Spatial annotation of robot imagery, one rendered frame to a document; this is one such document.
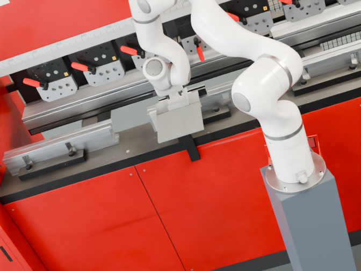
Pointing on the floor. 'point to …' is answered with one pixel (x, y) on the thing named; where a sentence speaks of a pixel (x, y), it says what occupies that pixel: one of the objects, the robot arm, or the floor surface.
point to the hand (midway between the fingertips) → (173, 92)
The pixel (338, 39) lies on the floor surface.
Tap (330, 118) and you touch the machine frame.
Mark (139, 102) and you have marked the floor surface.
